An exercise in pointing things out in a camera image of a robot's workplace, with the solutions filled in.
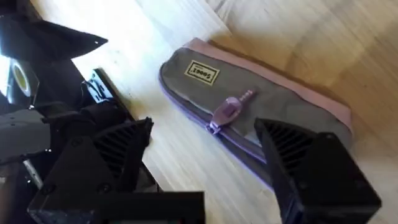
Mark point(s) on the grey zip bag purple zipper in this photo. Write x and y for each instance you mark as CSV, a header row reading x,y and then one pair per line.
x,y
280,99

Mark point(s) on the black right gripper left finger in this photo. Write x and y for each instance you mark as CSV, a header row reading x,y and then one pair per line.
x,y
93,168

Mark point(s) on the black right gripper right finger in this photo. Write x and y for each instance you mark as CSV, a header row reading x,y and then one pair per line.
x,y
323,180

